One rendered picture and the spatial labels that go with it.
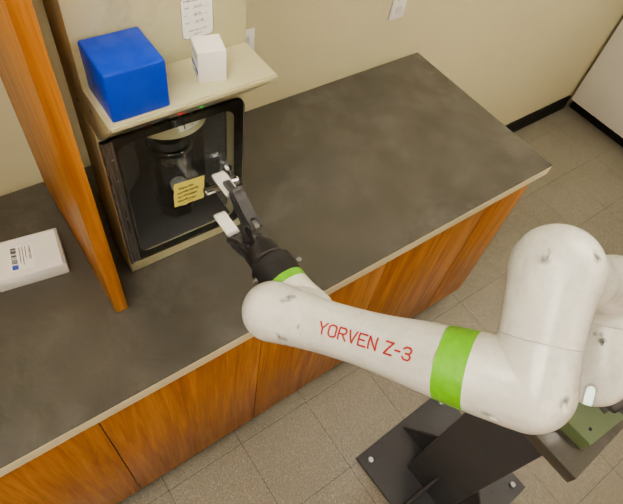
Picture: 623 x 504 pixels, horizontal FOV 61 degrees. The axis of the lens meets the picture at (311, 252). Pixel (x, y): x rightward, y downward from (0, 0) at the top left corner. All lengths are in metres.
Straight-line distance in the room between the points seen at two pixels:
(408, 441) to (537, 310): 1.60
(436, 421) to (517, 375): 1.62
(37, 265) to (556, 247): 1.15
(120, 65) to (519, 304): 0.67
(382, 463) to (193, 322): 1.15
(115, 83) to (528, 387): 0.72
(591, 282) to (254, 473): 1.65
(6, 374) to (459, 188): 1.33
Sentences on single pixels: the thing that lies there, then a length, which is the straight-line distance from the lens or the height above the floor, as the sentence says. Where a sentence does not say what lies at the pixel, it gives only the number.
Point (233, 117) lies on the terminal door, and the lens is 1.18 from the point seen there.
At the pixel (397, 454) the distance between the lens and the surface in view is 2.26.
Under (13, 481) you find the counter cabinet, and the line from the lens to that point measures 1.47.
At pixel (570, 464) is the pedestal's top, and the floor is 0.94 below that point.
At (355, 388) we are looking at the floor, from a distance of 2.32.
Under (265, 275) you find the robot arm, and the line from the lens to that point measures 1.05.
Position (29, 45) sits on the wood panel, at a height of 1.66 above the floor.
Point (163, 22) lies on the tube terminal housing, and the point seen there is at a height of 1.59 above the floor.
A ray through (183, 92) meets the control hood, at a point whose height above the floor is 1.51.
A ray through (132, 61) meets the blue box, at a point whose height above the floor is 1.60.
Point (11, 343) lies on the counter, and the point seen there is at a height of 0.94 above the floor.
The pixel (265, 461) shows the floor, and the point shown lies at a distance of 2.18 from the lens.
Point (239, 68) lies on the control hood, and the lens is 1.03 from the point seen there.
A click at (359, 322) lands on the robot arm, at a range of 0.82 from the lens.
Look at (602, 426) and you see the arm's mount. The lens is 1.41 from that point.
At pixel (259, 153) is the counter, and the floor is 0.94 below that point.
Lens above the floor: 2.11
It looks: 54 degrees down
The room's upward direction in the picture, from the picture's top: 12 degrees clockwise
